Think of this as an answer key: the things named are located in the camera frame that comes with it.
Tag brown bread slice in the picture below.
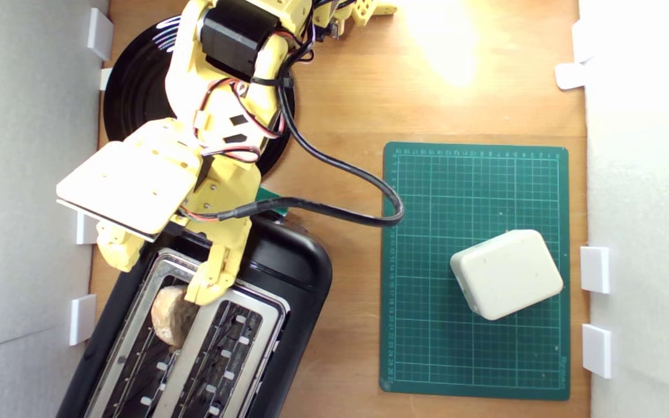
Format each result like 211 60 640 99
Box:
150 284 200 349

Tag black two-slot toaster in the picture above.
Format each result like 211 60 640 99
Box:
56 212 333 418

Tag black plate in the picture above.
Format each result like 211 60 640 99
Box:
103 16 296 178

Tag green cutting mat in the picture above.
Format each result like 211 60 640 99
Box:
379 142 571 401

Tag white block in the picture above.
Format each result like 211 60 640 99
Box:
449 229 564 321

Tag thin red motor wires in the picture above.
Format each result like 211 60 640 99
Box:
192 75 286 163

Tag yellow gripper camera mount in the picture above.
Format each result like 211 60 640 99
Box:
56 118 203 243

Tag black camera cable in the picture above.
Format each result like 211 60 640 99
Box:
216 35 405 228

